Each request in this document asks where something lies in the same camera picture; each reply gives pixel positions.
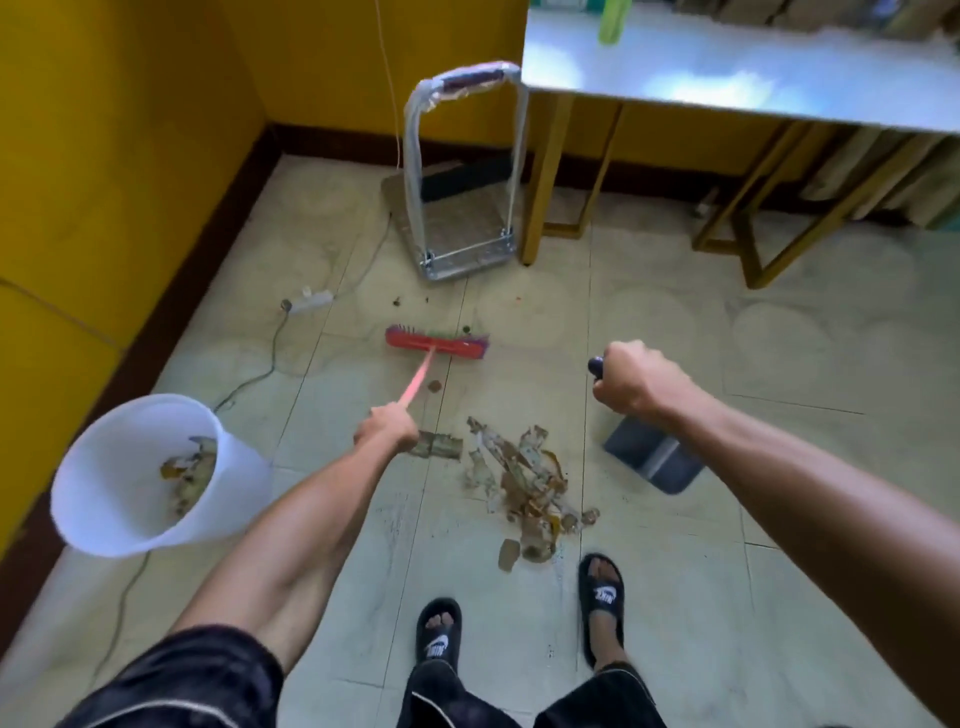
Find person's left hand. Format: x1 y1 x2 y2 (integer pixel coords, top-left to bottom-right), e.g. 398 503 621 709
353 402 421 455

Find person's right hand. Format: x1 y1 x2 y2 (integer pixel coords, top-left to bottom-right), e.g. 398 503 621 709
591 339 699 421

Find dark blue dustpan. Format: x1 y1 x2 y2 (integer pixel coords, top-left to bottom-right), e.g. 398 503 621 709
587 356 706 496

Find red broom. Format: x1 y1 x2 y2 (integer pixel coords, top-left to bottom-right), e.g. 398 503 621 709
384 324 490 411

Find person's right forearm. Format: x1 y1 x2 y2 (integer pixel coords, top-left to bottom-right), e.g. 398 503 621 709
651 386 960 727

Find person's left forearm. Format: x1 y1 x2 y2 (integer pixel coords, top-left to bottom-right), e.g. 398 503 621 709
171 435 406 672

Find pile of brown paper scraps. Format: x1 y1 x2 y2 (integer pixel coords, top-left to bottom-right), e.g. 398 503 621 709
408 417 601 574

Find white power strip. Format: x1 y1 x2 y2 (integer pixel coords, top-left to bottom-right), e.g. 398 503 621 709
281 286 336 316

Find black slide sandal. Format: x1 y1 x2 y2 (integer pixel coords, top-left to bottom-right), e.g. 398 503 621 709
415 597 464 674
577 553 627 670

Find scraps in bucket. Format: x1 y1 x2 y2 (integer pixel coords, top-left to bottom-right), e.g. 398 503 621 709
159 436 220 517

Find folding platform hand trolley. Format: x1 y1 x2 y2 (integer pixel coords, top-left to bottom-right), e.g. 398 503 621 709
381 61 530 283

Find white plastic bucket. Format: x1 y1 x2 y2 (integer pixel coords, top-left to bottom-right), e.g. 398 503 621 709
50 393 274 560

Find black shorts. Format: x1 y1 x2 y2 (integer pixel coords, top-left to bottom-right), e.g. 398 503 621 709
396 660 669 728

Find steel top table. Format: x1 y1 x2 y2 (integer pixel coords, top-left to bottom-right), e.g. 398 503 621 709
519 6 960 291

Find green bottle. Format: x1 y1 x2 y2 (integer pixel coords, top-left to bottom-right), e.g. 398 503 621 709
597 0 633 46

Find white hanging cord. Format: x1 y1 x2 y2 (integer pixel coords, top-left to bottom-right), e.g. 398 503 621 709
373 0 403 172

